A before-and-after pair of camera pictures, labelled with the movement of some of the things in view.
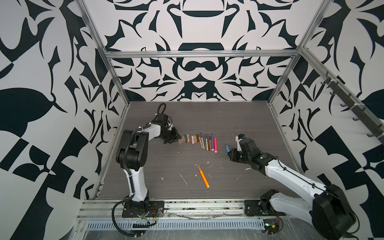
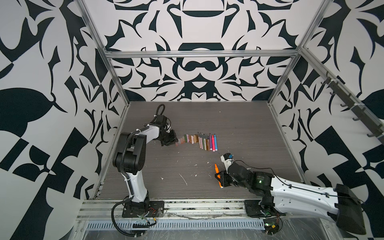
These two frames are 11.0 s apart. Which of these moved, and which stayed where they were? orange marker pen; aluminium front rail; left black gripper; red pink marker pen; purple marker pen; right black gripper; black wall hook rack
Moved: right black gripper; orange marker pen; purple marker pen; red pink marker pen
Stayed: left black gripper; black wall hook rack; aluminium front rail
